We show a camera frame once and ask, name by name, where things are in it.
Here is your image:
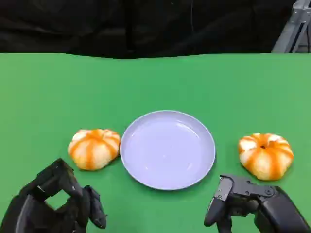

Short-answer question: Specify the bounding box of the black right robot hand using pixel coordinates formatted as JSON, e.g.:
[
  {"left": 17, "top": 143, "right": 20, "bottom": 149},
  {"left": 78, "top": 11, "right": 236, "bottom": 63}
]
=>
[{"left": 204, "top": 173, "right": 311, "bottom": 233}]

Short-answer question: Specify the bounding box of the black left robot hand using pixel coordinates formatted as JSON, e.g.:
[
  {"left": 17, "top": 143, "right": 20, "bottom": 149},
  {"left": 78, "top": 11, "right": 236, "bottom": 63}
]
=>
[{"left": 0, "top": 158, "right": 108, "bottom": 233}]

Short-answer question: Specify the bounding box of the orange and white bread roll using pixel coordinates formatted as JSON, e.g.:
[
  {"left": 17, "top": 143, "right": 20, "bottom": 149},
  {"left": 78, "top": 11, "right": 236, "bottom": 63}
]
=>
[
  {"left": 238, "top": 133, "right": 294, "bottom": 181},
  {"left": 68, "top": 129, "right": 121, "bottom": 171}
]

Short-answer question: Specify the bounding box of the lilac plate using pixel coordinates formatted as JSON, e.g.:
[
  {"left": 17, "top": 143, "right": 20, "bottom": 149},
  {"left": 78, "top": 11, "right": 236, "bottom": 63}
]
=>
[{"left": 120, "top": 110, "right": 216, "bottom": 191}]

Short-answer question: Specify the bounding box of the black backdrop curtain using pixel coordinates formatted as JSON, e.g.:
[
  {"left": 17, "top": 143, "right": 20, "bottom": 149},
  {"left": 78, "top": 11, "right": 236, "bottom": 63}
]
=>
[{"left": 0, "top": 0, "right": 296, "bottom": 59}]

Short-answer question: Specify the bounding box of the grey aluminium frame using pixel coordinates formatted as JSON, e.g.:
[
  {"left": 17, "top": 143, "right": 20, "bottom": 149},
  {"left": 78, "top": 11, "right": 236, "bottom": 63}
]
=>
[{"left": 271, "top": 0, "right": 311, "bottom": 53}]

